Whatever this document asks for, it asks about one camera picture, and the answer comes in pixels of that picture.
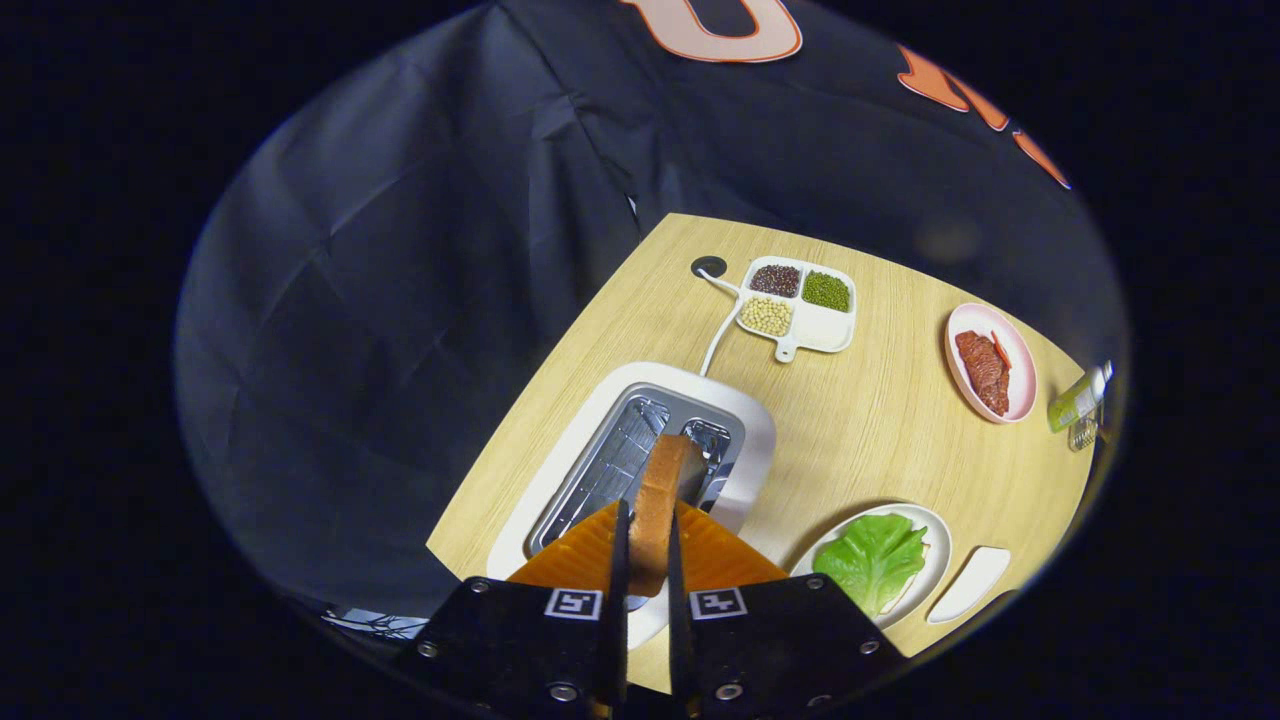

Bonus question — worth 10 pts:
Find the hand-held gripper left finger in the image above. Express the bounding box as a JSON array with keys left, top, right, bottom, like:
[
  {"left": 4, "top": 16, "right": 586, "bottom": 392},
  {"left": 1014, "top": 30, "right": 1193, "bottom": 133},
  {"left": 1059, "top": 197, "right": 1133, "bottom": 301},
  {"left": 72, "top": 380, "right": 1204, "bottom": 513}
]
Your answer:
[{"left": 398, "top": 498, "right": 633, "bottom": 720}]

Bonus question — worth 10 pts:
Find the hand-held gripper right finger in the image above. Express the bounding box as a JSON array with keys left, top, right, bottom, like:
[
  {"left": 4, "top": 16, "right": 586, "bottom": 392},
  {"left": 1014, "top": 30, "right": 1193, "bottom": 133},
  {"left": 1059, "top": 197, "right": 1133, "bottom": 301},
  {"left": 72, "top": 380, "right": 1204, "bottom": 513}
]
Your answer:
[{"left": 665, "top": 500, "right": 908, "bottom": 720}]

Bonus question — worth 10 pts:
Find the toasted bread slice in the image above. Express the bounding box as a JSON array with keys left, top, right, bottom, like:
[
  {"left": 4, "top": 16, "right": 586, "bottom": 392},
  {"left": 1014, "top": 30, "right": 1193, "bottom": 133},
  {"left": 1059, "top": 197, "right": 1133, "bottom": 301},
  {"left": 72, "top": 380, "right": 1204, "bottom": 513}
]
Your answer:
[{"left": 628, "top": 433, "right": 706, "bottom": 598}]

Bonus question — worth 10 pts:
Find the green lettuce leaf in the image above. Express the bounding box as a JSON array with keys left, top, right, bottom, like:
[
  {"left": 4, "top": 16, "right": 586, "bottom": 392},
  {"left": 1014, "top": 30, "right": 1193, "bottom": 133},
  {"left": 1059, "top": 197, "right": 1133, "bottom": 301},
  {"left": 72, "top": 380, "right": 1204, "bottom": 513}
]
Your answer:
[{"left": 812, "top": 513, "right": 931, "bottom": 618}]

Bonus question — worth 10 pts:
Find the white toaster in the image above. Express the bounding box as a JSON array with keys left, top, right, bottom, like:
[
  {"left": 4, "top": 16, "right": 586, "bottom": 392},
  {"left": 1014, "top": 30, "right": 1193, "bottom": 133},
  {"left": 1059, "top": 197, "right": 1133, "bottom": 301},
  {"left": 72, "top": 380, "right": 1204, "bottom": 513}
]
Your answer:
[{"left": 487, "top": 361, "right": 778, "bottom": 651}]

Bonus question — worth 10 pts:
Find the pile of yellow soybeans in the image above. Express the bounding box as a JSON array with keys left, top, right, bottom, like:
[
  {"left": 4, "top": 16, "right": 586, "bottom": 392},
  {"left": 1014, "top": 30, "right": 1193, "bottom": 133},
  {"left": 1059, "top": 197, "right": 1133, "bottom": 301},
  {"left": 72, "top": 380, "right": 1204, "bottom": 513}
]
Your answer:
[{"left": 740, "top": 297, "right": 793, "bottom": 337}]

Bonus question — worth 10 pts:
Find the white round plate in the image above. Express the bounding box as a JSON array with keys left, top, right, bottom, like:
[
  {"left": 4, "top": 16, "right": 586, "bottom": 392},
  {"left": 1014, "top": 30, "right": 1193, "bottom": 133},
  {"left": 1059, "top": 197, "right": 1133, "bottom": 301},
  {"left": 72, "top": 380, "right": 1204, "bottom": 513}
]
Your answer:
[{"left": 790, "top": 502, "right": 953, "bottom": 631}]

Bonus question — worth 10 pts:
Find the white divided dish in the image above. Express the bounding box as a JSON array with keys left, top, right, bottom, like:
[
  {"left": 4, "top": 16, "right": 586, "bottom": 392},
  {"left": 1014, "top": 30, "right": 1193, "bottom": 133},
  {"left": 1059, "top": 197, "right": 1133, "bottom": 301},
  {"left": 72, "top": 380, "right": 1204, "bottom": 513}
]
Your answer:
[{"left": 736, "top": 256, "right": 858, "bottom": 363}]

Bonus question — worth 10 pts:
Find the white square dish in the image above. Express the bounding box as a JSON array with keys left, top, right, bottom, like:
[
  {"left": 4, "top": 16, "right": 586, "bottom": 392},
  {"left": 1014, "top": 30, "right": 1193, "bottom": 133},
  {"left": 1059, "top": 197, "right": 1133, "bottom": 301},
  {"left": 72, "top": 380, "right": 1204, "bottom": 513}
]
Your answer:
[{"left": 927, "top": 546, "right": 1013, "bottom": 625}]

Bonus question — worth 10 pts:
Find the pile of green beans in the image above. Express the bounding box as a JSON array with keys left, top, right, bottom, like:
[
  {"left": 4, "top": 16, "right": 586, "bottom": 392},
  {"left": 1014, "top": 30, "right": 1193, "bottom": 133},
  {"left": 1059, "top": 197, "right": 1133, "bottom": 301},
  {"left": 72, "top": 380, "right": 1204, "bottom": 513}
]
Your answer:
[{"left": 803, "top": 271, "right": 851, "bottom": 312}]

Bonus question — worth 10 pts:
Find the black backdrop cloth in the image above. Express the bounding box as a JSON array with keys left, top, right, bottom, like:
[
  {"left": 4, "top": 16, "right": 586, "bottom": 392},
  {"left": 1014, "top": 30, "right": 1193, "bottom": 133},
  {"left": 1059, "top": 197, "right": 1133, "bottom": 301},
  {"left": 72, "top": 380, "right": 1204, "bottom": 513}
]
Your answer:
[{"left": 172, "top": 0, "right": 1131, "bottom": 641}]

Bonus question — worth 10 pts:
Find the pink plate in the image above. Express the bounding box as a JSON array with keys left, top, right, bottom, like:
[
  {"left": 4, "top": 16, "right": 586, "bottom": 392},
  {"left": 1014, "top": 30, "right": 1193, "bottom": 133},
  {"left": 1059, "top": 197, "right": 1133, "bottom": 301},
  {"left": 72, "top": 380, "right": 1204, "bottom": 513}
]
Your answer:
[{"left": 945, "top": 303, "right": 1038, "bottom": 425}]

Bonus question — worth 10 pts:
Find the silver green drink bottle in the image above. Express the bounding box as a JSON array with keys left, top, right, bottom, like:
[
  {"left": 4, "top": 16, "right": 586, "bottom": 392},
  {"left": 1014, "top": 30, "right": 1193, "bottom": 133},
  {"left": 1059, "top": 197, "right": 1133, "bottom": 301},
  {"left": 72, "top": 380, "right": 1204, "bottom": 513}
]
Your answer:
[{"left": 1047, "top": 362, "right": 1114, "bottom": 433}]

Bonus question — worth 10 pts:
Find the white power cable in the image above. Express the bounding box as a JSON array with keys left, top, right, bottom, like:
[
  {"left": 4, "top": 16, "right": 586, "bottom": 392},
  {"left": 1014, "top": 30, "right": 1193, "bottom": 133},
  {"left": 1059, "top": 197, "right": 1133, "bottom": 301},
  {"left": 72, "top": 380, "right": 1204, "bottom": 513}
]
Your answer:
[{"left": 697, "top": 268, "right": 746, "bottom": 377}]

